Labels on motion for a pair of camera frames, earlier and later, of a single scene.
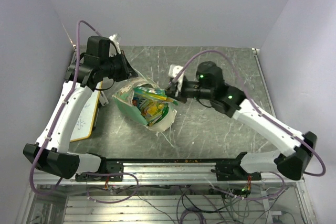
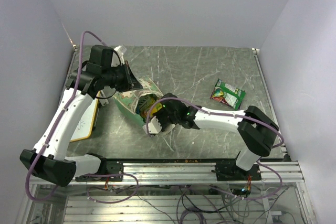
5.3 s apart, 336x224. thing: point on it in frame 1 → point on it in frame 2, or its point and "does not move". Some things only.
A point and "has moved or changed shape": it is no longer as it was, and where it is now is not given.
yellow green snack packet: [153, 112] does not move
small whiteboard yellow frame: [85, 124] does not move
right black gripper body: [193, 89] → [165, 118]
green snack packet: [154, 94] has moved or changed shape
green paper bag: [123, 98] does not move
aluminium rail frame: [166, 173] does not move
